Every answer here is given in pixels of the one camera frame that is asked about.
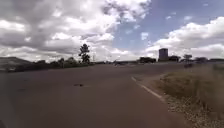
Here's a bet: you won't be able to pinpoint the tall dark tree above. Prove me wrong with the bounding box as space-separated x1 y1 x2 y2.
78 43 92 65

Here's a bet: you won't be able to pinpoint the dark asphalt road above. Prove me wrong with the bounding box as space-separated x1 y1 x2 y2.
0 63 224 128

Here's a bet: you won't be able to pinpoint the tall grey building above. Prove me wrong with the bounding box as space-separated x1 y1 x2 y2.
158 47 169 62

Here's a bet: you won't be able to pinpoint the distant dark trees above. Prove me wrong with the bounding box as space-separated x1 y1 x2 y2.
136 54 224 64

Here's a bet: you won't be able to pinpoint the row of dark bushes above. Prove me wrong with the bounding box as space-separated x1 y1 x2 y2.
0 56 93 73

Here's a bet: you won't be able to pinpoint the dry grass verge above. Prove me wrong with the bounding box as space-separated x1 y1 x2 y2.
136 63 224 128

